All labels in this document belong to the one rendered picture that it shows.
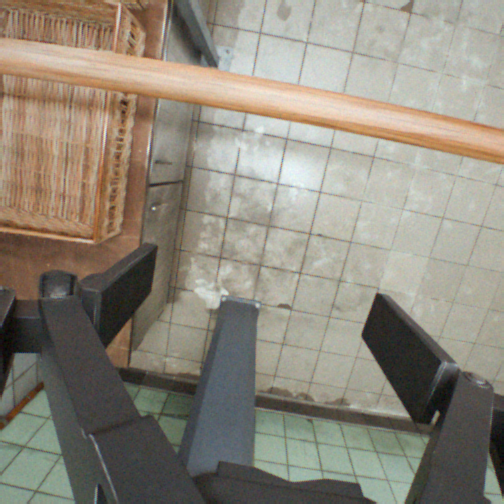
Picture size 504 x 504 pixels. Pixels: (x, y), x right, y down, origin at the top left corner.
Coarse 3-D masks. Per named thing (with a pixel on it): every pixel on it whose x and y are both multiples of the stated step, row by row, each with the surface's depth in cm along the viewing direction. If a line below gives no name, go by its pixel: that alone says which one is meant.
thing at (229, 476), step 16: (224, 464) 6; (240, 464) 6; (208, 480) 6; (224, 480) 6; (240, 480) 6; (256, 480) 6; (272, 480) 6; (320, 480) 6; (336, 480) 7; (208, 496) 6; (224, 496) 6; (240, 496) 6; (256, 496) 6; (272, 496) 6; (288, 496) 6; (304, 496) 6; (320, 496) 6; (336, 496) 6; (352, 496) 6
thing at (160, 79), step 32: (0, 64) 26; (32, 64) 25; (64, 64) 25; (96, 64) 25; (128, 64) 25; (160, 64) 25; (160, 96) 27; (192, 96) 26; (224, 96) 26; (256, 96) 26; (288, 96) 26; (320, 96) 26; (352, 96) 26; (352, 128) 27; (384, 128) 26; (416, 128) 26; (448, 128) 26; (480, 128) 26
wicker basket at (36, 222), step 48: (0, 0) 73; (48, 0) 68; (96, 0) 64; (96, 48) 80; (0, 96) 83; (48, 96) 83; (96, 96) 83; (0, 144) 87; (48, 144) 86; (96, 144) 86; (0, 192) 91; (48, 192) 90; (96, 192) 89; (96, 240) 78
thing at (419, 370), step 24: (384, 312) 17; (384, 336) 16; (408, 336) 14; (384, 360) 16; (408, 360) 14; (432, 360) 12; (408, 384) 13; (432, 384) 12; (408, 408) 13; (432, 408) 12
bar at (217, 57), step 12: (180, 0) 78; (192, 0) 81; (192, 12) 84; (192, 24) 92; (204, 24) 97; (204, 36) 100; (204, 48) 111; (216, 48) 131; (228, 48) 130; (204, 60) 132; (216, 60) 126; (228, 60) 132
